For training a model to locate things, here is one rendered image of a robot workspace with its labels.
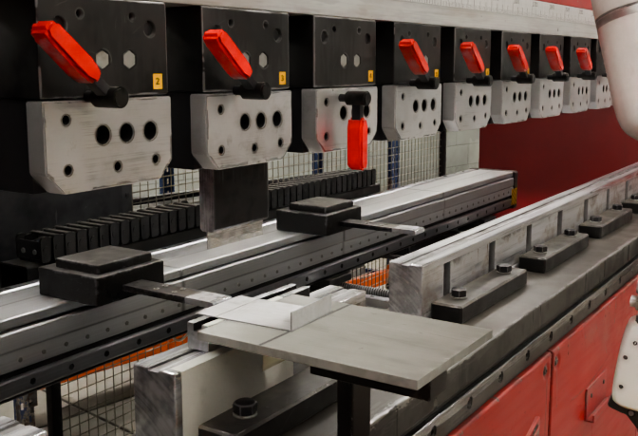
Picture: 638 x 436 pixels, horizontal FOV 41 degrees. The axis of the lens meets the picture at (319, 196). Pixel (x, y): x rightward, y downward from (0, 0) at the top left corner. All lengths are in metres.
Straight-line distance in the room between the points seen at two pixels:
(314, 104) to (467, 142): 8.21
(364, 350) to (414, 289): 0.51
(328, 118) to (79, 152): 0.39
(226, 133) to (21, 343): 0.38
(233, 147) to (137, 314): 0.40
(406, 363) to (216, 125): 0.30
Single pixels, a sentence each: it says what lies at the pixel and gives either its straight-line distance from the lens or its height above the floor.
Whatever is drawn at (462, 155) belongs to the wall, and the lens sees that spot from 9.16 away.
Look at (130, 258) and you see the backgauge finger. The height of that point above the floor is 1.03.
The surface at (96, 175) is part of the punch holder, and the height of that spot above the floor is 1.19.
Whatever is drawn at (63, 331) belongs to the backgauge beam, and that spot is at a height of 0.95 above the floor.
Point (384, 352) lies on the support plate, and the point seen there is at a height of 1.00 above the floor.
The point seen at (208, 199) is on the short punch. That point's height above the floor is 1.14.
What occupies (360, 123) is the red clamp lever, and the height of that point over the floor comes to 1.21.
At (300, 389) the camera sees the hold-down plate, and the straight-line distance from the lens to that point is 1.03.
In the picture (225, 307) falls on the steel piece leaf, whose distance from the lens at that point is 1.01.
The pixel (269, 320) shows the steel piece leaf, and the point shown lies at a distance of 0.96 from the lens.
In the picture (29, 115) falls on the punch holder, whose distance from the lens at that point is 0.74.
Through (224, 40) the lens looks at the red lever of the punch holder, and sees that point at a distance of 0.83.
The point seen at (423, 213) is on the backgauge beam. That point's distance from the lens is 1.94.
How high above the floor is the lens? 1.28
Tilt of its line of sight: 9 degrees down
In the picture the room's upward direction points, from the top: straight up
